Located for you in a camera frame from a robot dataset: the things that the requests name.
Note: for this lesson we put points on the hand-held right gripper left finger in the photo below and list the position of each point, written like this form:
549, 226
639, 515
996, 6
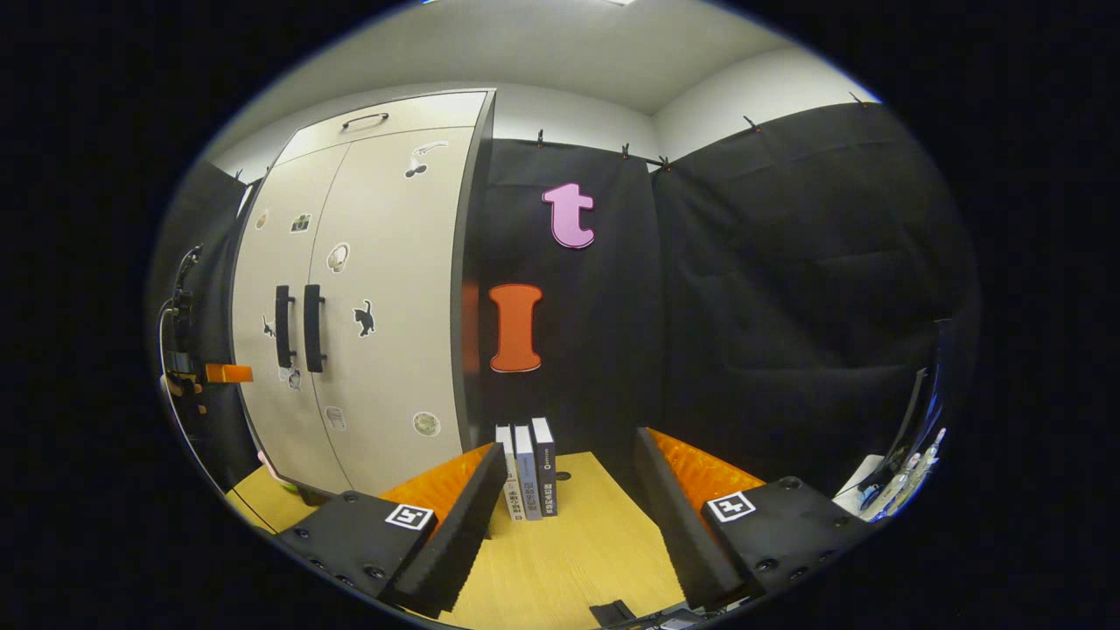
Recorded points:
464, 525

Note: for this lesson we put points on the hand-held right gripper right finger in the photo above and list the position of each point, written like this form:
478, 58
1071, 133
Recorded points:
678, 525

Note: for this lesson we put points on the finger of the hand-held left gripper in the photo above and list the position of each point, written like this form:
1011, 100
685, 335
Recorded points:
229, 374

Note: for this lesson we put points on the white book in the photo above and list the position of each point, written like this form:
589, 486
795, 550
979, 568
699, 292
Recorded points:
507, 477

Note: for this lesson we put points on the grey blue book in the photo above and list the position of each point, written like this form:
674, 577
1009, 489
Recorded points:
528, 477

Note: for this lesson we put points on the white and blue pens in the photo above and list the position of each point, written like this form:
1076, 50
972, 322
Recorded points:
906, 477

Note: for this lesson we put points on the white cabinet with dark interior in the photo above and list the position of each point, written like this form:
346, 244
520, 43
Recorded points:
472, 262

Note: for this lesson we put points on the black flat panel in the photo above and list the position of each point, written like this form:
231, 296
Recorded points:
927, 402

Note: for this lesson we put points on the white cabinet drawer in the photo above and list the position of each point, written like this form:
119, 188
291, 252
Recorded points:
420, 114

